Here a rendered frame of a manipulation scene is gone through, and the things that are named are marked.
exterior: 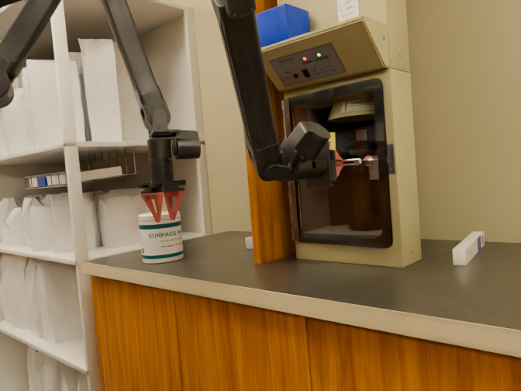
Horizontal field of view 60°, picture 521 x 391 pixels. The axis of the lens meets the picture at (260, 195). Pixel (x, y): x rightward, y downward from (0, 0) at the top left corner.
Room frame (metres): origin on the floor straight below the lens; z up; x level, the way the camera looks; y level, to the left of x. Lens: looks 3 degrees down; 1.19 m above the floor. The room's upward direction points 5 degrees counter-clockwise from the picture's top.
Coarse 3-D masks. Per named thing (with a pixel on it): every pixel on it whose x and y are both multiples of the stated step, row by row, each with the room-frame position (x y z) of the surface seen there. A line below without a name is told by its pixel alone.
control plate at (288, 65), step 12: (312, 48) 1.10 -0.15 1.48; (324, 48) 1.08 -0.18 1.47; (276, 60) 1.18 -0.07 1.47; (288, 60) 1.16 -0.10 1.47; (300, 60) 1.14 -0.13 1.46; (312, 60) 1.13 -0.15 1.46; (324, 60) 1.11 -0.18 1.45; (336, 60) 1.09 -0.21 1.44; (276, 72) 1.21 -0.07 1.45; (288, 72) 1.19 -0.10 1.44; (300, 72) 1.17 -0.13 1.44; (312, 72) 1.16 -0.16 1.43; (324, 72) 1.14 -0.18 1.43; (336, 72) 1.12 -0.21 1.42; (288, 84) 1.22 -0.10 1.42
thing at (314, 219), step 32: (320, 96) 1.18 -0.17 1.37; (352, 96) 1.11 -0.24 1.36; (352, 128) 1.11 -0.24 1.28; (384, 128) 1.05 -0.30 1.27; (384, 160) 1.05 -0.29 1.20; (320, 192) 1.19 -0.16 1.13; (352, 192) 1.12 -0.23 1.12; (384, 192) 1.06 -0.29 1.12; (320, 224) 1.20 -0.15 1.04; (352, 224) 1.13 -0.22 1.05; (384, 224) 1.06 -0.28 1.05
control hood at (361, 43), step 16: (320, 32) 1.06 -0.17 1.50; (336, 32) 1.04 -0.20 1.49; (352, 32) 1.02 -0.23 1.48; (368, 32) 1.00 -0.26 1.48; (384, 32) 1.05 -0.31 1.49; (272, 48) 1.16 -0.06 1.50; (288, 48) 1.13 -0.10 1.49; (304, 48) 1.11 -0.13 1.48; (336, 48) 1.07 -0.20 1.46; (352, 48) 1.05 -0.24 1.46; (368, 48) 1.03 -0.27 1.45; (384, 48) 1.05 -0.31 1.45; (352, 64) 1.09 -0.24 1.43; (368, 64) 1.07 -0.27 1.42; (384, 64) 1.05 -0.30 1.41; (272, 80) 1.24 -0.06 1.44; (320, 80) 1.17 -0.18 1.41
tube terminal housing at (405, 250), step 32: (288, 0) 1.26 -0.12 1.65; (320, 0) 1.19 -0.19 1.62; (384, 0) 1.07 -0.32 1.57; (288, 96) 1.27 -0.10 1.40; (384, 96) 1.08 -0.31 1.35; (416, 192) 1.15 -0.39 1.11; (416, 224) 1.14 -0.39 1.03; (320, 256) 1.23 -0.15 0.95; (352, 256) 1.16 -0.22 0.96; (384, 256) 1.10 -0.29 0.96; (416, 256) 1.13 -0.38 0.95
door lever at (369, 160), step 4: (368, 156) 1.08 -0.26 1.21; (336, 160) 1.09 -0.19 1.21; (340, 160) 1.08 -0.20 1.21; (344, 160) 1.07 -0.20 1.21; (348, 160) 1.06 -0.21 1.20; (352, 160) 1.06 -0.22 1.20; (356, 160) 1.05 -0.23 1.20; (360, 160) 1.04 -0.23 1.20; (364, 160) 1.06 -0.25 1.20; (368, 160) 1.07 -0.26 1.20; (372, 160) 1.07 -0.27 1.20; (336, 164) 1.09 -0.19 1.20; (340, 164) 1.08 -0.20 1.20; (344, 164) 1.07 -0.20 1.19; (348, 164) 1.07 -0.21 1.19; (352, 164) 1.06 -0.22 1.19; (356, 164) 1.05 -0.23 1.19; (360, 164) 1.05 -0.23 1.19; (368, 164) 1.08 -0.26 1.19
